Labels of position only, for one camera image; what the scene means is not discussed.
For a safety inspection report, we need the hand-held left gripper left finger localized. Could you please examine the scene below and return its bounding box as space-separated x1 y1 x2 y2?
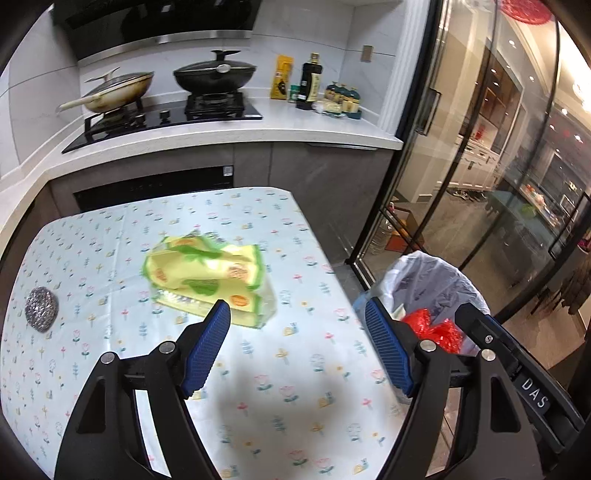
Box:
54 299 232 480

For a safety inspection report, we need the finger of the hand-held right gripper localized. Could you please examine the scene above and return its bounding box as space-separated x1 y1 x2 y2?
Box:
454 302 520 377

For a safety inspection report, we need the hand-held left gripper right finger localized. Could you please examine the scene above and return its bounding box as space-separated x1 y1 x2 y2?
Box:
365 298 541 480

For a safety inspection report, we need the red plastic bag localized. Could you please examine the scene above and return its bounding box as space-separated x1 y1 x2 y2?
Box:
401 309 464 355

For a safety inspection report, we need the trash bin with white liner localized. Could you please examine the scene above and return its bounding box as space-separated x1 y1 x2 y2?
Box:
353 250 492 358

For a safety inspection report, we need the yellow green plastic wrapper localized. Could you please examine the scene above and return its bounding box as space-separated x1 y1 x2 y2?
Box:
143 231 278 329

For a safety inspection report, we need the floral tablecloth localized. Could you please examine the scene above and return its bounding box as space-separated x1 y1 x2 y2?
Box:
0 186 419 480

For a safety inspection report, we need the steel wool scrubber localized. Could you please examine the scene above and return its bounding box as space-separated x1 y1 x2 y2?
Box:
24 286 60 332

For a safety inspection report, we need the built-in black oven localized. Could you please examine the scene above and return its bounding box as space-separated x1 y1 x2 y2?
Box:
73 164 235 213

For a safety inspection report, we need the grey kitchen cabinet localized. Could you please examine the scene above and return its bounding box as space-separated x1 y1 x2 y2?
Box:
233 141 398 264

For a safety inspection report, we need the glass sliding door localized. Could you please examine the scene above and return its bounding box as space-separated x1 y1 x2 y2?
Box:
351 0 591 370

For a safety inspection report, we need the black gas stove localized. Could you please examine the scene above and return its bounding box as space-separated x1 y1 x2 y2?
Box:
61 92 264 154

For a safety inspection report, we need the seasoning jar set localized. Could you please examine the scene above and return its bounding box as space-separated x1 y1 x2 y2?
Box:
323 82 363 118

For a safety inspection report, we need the black wok with lid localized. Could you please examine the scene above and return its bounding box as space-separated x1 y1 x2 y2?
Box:
173 49 258 93

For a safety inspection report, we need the beige wok with lid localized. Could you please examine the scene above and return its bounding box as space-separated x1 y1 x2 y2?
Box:
58 68 154 113

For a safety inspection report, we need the dark sauce bottle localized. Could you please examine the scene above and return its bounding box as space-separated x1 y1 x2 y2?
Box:
295 52 321 112

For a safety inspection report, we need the yellow seasoning packet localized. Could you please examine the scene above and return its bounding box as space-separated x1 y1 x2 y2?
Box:
270 54 294 101

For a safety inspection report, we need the red paper window decoration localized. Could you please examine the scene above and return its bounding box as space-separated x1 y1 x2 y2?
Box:
501 0 555 24

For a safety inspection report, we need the black range hood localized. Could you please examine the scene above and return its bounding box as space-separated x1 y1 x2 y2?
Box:
60 0 264 61

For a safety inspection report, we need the black door handle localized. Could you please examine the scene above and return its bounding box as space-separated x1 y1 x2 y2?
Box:
418 89 440 136

